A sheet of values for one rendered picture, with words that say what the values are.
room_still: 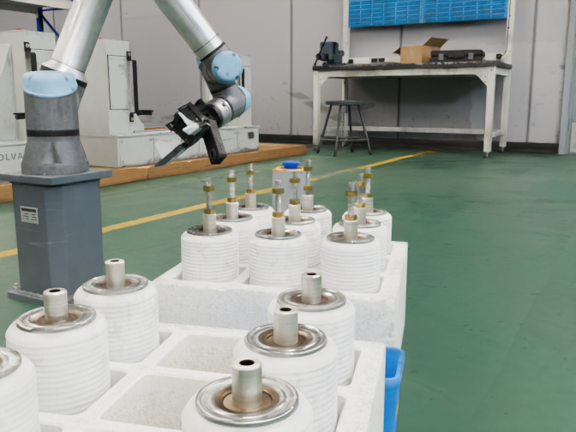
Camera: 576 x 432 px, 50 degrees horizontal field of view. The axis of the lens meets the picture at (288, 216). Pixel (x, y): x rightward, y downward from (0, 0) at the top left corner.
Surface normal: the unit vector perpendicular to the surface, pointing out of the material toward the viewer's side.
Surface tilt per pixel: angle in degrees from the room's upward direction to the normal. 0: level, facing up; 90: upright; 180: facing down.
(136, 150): 90
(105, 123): 90
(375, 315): 90
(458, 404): 0
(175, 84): 90
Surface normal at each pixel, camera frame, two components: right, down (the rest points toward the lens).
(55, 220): 0.26, 0.18
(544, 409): 0.00, -0.98
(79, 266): 0.87, 0.09
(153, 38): -0.50, 0.16
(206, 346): -0.23, 0.18
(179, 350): 0.97, 0.04
